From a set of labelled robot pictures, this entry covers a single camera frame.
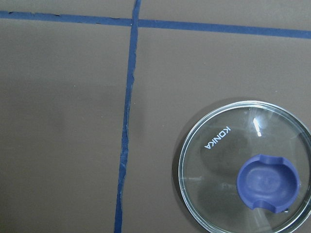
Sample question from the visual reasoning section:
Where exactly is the glass pot lid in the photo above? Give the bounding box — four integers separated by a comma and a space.
178, 100, 311, 233

